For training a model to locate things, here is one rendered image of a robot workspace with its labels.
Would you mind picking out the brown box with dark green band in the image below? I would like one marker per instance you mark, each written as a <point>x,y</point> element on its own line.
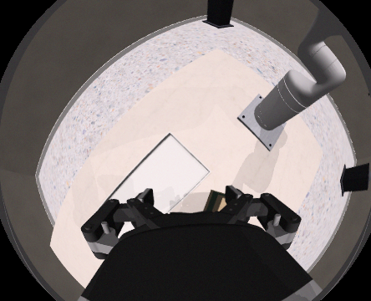
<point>215,201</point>

